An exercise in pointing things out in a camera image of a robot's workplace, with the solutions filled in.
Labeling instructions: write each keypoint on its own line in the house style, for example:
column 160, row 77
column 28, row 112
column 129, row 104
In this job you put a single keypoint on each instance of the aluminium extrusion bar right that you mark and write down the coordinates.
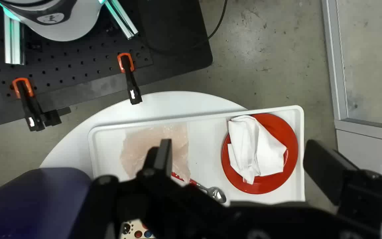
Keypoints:
column 121, row 17

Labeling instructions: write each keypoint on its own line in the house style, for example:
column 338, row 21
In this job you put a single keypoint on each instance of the dark blue bin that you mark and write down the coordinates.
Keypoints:
column 41, row 203

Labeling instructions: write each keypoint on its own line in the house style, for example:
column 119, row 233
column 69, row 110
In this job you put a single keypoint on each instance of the orange black clamp left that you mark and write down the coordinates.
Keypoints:
column 33, row 114

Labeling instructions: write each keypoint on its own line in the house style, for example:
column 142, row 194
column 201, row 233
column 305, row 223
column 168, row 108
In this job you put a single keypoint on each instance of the aluminium extrusion bar left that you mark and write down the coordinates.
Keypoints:
column 13, row 47

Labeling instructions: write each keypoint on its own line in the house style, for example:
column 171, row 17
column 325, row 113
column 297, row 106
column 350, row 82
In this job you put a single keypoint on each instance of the black perforated breadboard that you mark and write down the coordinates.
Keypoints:
column 171, row 40

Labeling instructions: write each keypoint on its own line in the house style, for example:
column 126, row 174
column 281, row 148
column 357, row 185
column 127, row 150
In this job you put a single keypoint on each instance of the grey white robot base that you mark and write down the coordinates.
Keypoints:
column 56, row 20

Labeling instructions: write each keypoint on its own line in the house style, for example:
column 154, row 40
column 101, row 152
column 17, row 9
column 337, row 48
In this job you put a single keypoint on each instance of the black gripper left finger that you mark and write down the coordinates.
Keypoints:
column 158, row 161

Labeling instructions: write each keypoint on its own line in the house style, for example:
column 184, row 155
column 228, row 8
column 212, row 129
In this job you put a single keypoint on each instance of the aluminium extrusion bar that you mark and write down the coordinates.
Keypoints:
column 121, row 17
column 13, row 47

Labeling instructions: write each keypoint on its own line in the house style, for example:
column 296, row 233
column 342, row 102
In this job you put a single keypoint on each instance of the red handled metal spoon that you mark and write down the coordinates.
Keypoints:
column 215, row 193

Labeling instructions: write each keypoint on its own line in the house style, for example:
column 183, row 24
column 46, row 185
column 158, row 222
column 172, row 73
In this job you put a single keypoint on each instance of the orange black clamp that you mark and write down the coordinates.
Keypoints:
column 127, row 68
column 33, row 114

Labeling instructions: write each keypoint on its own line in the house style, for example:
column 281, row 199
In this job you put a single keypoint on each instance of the red round plate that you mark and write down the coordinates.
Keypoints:
column 280, row 130

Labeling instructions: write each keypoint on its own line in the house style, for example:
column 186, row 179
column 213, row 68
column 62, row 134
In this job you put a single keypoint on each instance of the wooden button board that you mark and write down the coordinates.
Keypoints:
column 135, row 230

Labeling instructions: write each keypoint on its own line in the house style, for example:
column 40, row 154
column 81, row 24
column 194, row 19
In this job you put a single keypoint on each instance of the brown paper towel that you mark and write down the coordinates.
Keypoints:
column 138, row 142

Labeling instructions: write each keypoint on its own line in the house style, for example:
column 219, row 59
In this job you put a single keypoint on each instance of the orange black clamp right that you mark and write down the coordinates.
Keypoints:
column 127, row 68

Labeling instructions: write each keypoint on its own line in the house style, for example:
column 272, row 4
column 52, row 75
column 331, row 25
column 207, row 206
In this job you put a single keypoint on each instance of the white crumpled napkin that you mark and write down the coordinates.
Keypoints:
column 253, row 152

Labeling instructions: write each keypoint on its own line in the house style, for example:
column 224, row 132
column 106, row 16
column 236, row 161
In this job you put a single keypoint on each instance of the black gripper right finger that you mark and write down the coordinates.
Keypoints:
column 329, row 169

